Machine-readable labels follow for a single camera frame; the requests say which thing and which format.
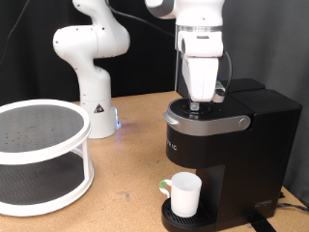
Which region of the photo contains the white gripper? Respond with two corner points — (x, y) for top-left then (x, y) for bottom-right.
(181, 56), (220, 112)

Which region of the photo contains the silver handle brewer lid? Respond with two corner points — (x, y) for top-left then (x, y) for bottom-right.
(162, 94), (255, 136)

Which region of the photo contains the white mug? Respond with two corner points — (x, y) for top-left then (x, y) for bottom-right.
(158, 171), (203, 218)

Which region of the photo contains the black Keurig coffee machine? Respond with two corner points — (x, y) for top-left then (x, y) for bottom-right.
(161, 88), (303, 232)

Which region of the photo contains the black drip tray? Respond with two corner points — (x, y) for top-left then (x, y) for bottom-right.
(161, 197), (217, 232)

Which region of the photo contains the white two-tier turntable shelf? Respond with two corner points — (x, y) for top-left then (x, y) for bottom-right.
(0, 99), (96, 218)

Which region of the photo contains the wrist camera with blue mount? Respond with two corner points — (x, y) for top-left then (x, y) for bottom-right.
(211, 80), (227, 104)

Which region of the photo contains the black camera cable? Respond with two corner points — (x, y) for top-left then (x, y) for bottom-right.
(104, 0), (233, 95)

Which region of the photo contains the braided power cable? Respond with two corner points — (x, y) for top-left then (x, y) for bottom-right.
(277, 202), (309, 213)

